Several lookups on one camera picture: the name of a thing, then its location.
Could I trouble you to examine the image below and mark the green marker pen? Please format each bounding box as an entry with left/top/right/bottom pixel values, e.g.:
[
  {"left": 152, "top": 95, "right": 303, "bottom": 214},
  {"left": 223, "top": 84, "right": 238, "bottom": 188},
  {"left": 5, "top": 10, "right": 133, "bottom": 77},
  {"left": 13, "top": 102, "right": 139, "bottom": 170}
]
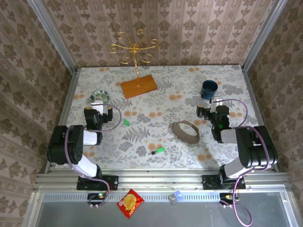
[{"left": 148, "top": 147, "right": 166, "bottom": 156}]

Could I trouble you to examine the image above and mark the dark blue mug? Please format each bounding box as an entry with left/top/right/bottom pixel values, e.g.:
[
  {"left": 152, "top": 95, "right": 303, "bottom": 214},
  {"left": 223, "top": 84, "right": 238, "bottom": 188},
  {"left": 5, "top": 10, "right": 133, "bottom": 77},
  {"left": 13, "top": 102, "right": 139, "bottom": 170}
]
[{"left": 200, "top": 79, "right": 219, "bottom": 100}]

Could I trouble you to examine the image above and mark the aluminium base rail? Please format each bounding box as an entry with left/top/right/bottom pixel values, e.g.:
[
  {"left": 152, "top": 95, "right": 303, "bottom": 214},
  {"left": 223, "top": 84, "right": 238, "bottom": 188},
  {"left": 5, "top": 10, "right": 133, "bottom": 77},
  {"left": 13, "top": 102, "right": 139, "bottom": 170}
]
[{"left": 33, "top": 172, "right": 291, "bottom": 191}]

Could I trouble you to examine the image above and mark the small black circuit board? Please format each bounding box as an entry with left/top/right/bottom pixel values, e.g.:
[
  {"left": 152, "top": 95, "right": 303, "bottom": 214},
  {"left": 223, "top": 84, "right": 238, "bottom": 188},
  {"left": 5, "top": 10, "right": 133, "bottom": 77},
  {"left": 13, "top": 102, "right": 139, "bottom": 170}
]
[
  {"left": 219, "top": 192, "right": 238, "bottom": 202},
  {"left": 87, "top": 192, "right": 107, "bottom": 202}
]

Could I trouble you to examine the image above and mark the red snack packet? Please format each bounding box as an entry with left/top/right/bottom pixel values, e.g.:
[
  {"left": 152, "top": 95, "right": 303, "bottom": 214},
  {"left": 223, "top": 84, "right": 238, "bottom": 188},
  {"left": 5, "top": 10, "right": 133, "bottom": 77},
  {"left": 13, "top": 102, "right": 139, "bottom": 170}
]
[{"left": 116, "top": 188, "right": 145, "bottom": 219}]

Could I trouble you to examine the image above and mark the grey metal panel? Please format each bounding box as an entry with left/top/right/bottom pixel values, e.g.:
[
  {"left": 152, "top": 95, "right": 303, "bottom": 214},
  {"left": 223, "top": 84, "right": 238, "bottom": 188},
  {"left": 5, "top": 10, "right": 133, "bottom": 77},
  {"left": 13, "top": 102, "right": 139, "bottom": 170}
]
[{"left": 35, "top": 191, "right": 294, "bottom": 227}]

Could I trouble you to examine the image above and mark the slotted aluminium cable duct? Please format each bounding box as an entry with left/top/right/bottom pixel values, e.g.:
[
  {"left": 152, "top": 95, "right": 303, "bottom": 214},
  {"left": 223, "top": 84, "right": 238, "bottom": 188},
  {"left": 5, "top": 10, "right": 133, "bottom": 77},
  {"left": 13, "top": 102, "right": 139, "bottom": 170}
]
[{"left": 41, "top": 192, "right": 222, "bottom": 202}]

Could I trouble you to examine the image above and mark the silver metal keyring chain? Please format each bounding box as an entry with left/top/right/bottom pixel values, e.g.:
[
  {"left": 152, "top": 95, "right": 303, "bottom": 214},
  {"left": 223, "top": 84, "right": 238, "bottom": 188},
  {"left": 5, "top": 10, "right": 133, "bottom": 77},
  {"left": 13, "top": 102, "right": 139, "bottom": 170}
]
[{"left": 168, "top": 120, "right": 200, "bottom": 146}]

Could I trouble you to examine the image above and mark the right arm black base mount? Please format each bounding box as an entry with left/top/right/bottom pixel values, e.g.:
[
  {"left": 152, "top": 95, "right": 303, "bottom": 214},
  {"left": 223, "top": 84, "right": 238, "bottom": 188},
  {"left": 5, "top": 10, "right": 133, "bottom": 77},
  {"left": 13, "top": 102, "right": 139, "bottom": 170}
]
[{"left": 202, "top": 174, "right": 246, "bottom": 191}]

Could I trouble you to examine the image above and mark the aluminium corner post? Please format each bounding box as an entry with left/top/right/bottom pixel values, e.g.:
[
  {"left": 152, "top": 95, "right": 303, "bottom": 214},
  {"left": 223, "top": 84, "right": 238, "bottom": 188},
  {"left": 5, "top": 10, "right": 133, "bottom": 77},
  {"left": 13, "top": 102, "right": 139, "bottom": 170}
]
[
  {"left": 241, "top": 0, "right": 288, "bottom": 71},
  {"left": 27, "top": 0, "right": 79, "bottom": 74}
]

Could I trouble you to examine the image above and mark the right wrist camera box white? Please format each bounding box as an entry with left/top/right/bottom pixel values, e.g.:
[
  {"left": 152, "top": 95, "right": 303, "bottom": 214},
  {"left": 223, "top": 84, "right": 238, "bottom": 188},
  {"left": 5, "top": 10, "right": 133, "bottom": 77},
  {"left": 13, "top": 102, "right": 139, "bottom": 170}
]
[{"left": 210, "top": 96, "right": 223, "bottom": 107}]

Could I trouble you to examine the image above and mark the gold wire stand wooden base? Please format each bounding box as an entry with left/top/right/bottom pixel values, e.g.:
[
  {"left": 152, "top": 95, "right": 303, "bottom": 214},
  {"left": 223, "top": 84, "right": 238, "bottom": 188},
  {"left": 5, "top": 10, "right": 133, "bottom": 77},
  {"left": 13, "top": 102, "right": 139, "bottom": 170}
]
[{"left": 108, "top": 29, "right": 159, "bottom": 100}]

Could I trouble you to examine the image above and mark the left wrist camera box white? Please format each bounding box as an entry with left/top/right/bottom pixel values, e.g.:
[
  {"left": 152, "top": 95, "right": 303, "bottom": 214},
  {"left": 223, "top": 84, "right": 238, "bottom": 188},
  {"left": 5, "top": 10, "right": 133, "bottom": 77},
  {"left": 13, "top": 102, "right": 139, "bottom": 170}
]
[{"left": 90, "top": 100, "right": 106, "bottom": 111}]

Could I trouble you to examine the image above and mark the aluminium side rail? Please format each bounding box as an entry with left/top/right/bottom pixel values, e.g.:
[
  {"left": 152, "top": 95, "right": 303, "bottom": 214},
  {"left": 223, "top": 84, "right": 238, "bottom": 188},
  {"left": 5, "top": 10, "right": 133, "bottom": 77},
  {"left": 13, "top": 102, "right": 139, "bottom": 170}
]
[
  {"left": 43, "top": 68, "right": 81, "bottom": 175},
  {"left": 241, "top": 66, "right": 281, "bottom": 174}
]

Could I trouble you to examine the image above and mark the small blue white packet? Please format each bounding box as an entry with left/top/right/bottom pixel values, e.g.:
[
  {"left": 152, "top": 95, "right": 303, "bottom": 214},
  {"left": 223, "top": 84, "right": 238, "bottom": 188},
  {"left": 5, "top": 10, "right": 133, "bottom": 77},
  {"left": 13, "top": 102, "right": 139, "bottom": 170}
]
[{"left": 168, "top": 190, "right": 184, "bottom": 205}]

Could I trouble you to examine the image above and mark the leaf-patterned bowl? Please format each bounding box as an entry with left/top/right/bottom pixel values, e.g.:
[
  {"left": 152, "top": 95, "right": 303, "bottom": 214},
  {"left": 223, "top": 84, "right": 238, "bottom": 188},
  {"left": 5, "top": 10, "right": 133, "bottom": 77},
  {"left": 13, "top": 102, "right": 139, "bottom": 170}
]
[{"left": 89, "top": 89, "right": 111, "bottom": 105}]

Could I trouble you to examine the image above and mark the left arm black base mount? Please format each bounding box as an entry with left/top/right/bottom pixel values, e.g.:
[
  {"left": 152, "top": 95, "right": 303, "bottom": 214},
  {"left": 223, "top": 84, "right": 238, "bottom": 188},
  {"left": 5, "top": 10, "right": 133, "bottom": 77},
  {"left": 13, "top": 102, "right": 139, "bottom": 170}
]
[{"left": 76, "top": 175, "right": 119, "bottom": 191}]

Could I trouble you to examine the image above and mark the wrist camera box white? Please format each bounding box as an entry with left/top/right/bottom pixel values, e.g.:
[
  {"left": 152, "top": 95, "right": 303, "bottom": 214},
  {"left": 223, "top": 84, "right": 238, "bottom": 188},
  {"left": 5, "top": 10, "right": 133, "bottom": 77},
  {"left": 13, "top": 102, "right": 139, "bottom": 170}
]
[
  {"left": 90, "top": 100, "right": 106, "bottom": 111},
  {"left": 210, "top": 96, "right": 223, "bottom": 107}
]

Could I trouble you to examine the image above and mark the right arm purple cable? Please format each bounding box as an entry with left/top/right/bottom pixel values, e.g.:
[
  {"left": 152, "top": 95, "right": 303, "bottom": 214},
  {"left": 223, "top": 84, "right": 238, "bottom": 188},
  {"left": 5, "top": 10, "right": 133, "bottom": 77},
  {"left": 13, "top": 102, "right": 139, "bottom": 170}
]
[{"left": 219, "top": 98, "right": 273, "bottom": 227}]

